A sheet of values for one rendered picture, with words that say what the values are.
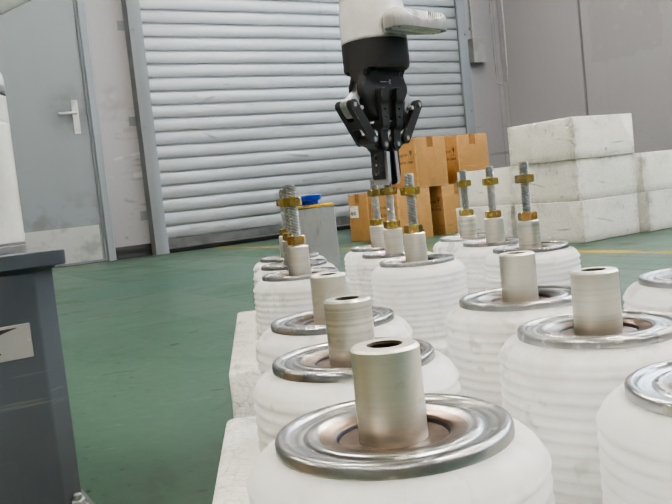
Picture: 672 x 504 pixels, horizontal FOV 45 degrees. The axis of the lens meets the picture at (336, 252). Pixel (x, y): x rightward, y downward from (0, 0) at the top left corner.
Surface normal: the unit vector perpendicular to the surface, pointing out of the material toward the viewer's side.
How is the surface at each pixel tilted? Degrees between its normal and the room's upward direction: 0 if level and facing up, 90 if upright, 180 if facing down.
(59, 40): 90
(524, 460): 43
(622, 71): 90
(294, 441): 4
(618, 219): 90
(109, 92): 90
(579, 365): 58
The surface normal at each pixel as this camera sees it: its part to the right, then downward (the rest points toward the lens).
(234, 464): -0.11, -0.99
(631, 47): -0.85, 0.13
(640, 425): -0.71, -0.65
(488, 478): 0.26, -0.72
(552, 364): -0.62, -0.43
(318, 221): 0.11, 0.07
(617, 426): -0.89, -0.43
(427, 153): 0.54, 0.00
